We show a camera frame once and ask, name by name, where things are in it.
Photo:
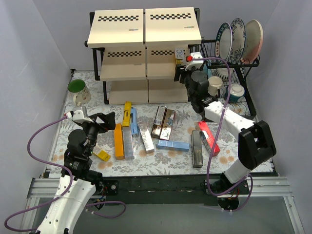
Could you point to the blue toothpaste box flat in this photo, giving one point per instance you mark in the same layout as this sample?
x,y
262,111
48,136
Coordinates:
x,y
173,145

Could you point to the silver striped toothpaste box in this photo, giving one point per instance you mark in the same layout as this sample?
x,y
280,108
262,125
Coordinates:
x,y
127,143

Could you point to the small yellow box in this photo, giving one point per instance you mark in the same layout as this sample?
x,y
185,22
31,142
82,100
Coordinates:
x,y
101,154

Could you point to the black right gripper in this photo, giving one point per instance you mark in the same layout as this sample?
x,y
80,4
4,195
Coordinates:
x,y
183,73

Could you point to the silver white toothpaste box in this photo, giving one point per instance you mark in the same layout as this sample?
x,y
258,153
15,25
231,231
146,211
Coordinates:
x,y
146,137

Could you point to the brown red toothpaste box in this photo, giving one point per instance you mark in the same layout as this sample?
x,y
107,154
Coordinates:
x,y
167,124

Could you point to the teal rimmed plate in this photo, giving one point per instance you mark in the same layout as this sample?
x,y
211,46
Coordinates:
x,y
223,44

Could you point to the orange RO toothpaste box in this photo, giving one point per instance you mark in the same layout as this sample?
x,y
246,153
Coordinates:
x,y
118,139

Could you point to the black gold toothpaste box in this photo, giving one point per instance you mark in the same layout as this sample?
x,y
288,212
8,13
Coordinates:
x,y
158,121

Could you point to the light blue mug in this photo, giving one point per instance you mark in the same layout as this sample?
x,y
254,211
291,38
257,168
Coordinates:
x,y
206,70

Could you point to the silver RO toothpaste box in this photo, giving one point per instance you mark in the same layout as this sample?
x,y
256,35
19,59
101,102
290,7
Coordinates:
x,y
180,56

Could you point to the yellow toothpaste box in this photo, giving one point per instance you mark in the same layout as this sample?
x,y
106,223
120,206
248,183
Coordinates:
x,y
126,115

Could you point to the light blue toothpaste box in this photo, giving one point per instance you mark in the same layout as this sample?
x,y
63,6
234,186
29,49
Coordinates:
x,y
133,123

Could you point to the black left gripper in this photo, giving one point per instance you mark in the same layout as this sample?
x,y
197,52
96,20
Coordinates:
x,y
99,122

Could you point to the black wire dish rack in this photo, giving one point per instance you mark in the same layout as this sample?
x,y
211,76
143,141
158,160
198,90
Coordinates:
x,y
245,106

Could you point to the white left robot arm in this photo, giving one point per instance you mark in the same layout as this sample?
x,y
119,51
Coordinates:
x,y
77,182

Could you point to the green floral mug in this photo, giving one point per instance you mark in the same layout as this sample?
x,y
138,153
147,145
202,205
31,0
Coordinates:
x,y
79,92

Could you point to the cream mug black handle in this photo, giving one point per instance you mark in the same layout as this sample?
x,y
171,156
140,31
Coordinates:
x,y
215,84

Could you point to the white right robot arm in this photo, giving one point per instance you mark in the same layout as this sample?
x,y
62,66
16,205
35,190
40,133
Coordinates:
x,y
255,141

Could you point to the dark grey toothpaste box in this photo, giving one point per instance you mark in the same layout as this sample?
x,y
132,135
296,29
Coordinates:
x,y
197,149

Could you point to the beige three-tier shelf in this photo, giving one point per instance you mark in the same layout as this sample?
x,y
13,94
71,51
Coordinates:
x,y
134,52

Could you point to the pink beige plate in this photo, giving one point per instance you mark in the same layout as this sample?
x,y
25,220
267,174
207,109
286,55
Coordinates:
x,y
254,41

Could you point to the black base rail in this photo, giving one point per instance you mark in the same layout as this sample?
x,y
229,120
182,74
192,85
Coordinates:
x,y
188,189

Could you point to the blue floral plate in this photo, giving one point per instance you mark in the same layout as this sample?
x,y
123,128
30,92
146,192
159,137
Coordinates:
x,y
238,40

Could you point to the white bowl blue pattern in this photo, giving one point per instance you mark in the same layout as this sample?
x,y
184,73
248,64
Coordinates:
x,y
223,73

